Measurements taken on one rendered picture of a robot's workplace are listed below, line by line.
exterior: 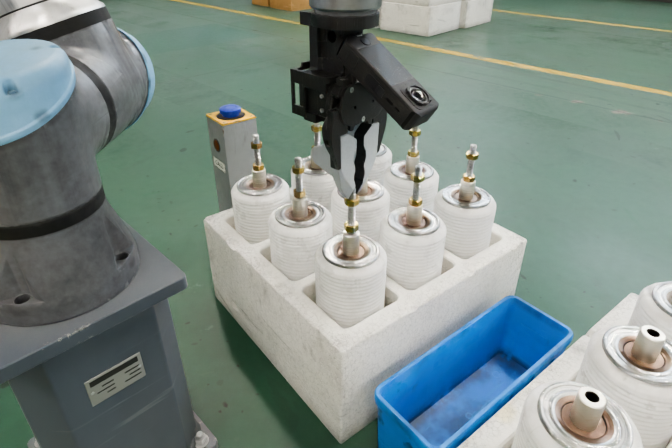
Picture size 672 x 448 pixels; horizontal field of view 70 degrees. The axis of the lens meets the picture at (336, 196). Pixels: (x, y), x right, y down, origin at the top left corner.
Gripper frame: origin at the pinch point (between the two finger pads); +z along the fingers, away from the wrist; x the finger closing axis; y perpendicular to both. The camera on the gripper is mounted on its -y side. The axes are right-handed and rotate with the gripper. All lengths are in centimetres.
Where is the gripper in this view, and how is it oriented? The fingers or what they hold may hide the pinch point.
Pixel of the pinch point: (355, 187)
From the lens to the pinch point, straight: 58.6
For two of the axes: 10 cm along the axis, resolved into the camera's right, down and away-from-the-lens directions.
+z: 0.0, 8.7, 4.9
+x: -7.0, 3.5, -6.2
